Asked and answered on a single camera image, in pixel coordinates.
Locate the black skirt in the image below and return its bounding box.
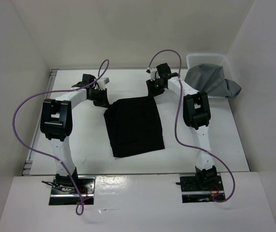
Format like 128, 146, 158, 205
104, 96, 165, 158

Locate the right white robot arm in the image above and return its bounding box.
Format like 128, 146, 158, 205
146, 63, 217, 190

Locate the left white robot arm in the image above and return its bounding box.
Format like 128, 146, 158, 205
40, 74, 109, 193

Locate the white plastic laundry basket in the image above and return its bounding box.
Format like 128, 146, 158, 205
186, 53, 236, 81

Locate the grey skirt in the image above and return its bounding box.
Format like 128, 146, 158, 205
184, 64, 242, 99

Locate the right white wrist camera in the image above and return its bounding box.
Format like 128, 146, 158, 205
146, 67, 160, 81

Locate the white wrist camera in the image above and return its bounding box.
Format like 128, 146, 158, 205
146, 67, 160, 81
95, 77, 109, 90

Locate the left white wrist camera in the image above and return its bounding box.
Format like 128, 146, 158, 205
95, 77, 109, 90

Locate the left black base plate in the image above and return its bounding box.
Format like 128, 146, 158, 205
47, 177, 95, 205

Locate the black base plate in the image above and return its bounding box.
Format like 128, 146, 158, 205
47, 177, 95, 205
176, 174, 226, 203

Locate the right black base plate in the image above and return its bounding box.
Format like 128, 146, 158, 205
176, 174, 226, 203

